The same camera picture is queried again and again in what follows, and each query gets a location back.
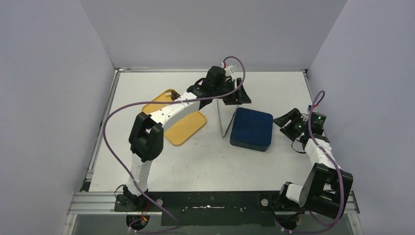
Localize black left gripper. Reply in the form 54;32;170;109
213;79;251;106

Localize metal tweezers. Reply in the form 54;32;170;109
216;99;240;138

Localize blue box lid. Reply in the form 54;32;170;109
230;107;273;152

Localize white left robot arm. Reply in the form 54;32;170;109
123;64;252;211

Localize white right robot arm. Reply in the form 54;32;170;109
273;108;353;219

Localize yellow tray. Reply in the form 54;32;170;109
153;89;207;146

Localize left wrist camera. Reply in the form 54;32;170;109
224;64;238;74

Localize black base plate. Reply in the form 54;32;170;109
114;191;299;227

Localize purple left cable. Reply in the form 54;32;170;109
102;55;246;235

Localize aluminium frame rail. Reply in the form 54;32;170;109
68;192;163;215

